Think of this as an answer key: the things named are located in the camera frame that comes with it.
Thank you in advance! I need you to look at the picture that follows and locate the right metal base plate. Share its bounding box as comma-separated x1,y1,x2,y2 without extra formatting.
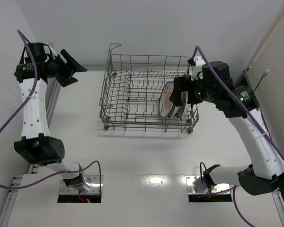
186,175,231,195

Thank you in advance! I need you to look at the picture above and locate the floral plate orange rim front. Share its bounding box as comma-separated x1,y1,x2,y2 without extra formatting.
167,105,180,118

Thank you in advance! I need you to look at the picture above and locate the floral plate orange rim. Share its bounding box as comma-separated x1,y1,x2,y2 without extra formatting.
167,105,180,118
175,91,191,119

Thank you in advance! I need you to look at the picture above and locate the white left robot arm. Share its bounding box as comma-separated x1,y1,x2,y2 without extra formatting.
14,49,90,192

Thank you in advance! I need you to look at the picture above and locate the black cable with grey plug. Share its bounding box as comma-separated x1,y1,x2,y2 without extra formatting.
253,69,270,93

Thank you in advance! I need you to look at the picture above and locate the metal base plate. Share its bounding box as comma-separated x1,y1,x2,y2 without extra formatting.
186,175,231,195
59,175,103,196

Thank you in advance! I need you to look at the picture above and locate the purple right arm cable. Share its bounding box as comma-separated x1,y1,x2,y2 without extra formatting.
194,45,284,227

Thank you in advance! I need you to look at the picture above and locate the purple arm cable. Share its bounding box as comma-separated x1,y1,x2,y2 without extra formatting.
0,29,103,195
194,45,284,227

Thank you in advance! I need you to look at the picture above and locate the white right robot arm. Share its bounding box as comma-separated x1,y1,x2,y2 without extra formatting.
169,57,284,195

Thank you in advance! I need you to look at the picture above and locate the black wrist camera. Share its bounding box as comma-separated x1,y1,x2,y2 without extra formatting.
28,43,51,63
233,85,259,111

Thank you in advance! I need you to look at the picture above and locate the orange sunburst glass plate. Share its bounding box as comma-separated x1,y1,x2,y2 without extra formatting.
159,81,175,118

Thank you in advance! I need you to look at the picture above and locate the grey wire dish rack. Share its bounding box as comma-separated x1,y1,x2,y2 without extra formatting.
99,44,199,133

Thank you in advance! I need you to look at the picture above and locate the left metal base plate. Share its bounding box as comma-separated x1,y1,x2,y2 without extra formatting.
59,175,103,196

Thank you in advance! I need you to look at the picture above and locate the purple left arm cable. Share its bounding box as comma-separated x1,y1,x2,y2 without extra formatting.
0,29,103,195

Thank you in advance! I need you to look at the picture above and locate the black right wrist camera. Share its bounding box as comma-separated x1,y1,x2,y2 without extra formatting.
233,85,259,111

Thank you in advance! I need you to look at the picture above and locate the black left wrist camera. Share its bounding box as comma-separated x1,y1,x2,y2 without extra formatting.
28,43,51,63

